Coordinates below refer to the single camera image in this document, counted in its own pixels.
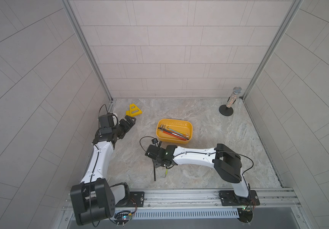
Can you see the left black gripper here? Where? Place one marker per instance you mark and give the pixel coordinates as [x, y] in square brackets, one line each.
[125, 127]

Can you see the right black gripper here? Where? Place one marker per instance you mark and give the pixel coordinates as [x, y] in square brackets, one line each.
[155, 162]

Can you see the long black hex key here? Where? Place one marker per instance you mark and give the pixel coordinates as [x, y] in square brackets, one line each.
[160, 128]

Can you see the blue hex key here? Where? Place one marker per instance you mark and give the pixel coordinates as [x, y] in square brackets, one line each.
[171, 129]

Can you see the red hex key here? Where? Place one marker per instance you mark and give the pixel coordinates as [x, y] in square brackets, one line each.
[168, 133]

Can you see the orange hex key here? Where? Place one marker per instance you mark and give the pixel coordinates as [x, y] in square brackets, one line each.
[178, 134]

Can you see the yellow hex key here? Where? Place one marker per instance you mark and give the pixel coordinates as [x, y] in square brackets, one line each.
[165, 126]

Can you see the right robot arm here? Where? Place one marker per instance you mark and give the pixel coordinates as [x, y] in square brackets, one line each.
[222, 159]

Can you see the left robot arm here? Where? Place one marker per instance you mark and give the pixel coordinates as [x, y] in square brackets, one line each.
[93, 199]

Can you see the yellow plastic storage box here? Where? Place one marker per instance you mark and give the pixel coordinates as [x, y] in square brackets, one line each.
[179, 125]

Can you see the yellow triangular plastic stand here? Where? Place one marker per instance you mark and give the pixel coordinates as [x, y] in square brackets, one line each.
[133, 111]

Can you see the left circuit board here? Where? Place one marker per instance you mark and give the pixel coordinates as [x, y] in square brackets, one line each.
[123, 217]

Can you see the circuit board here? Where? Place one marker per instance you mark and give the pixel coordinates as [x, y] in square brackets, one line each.
[123, 217]
[245, 215]

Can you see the glitter microphone on stand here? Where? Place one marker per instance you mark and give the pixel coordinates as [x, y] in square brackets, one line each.
[227, 109]

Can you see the right circuit board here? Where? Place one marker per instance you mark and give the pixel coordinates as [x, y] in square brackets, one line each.
[245, 215]

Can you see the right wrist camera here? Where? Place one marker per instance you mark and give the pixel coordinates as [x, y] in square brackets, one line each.
[153, 149]

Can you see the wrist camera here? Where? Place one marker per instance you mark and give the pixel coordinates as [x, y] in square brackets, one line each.
[153, 149]
[107, 123]

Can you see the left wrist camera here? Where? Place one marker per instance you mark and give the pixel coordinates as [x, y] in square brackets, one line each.
[107, 123]

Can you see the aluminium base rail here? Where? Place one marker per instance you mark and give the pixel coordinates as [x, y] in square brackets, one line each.
[155, 199]

